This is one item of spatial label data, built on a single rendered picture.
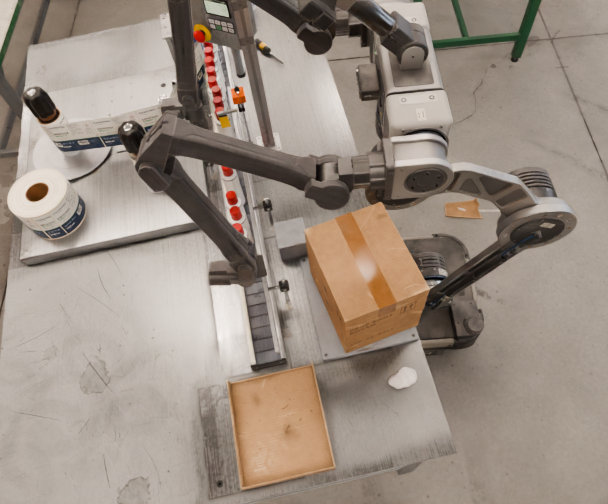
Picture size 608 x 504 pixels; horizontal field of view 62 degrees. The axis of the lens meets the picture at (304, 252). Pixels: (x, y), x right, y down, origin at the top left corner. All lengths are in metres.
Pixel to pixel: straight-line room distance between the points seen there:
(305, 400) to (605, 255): 1.87
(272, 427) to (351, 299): 0.46
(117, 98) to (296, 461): 1.57
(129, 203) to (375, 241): 0.94
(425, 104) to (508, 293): 1.66
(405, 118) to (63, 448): 1.32
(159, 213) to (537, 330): 1.78
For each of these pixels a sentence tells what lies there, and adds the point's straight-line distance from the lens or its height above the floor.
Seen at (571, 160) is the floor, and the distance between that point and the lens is 3.23.
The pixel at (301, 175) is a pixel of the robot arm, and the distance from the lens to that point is 1.09.
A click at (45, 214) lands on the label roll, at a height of 1.02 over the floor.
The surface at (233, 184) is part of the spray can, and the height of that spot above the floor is 1.02.
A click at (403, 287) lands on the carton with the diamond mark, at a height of 1.12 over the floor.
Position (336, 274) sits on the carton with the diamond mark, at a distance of 1.37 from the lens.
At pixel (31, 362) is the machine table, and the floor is 0.83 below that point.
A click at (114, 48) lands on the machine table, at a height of 0.83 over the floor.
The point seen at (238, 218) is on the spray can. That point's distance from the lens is 1.57.
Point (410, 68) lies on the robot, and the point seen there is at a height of 1.53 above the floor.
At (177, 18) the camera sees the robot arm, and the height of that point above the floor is 1.52.
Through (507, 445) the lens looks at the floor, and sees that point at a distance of 2.47.
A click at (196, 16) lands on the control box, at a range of 1.70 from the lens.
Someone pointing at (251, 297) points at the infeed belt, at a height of 0.88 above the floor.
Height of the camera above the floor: 2.35
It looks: 61 degrees down
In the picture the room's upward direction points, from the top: 9 degrees counter-clockwise
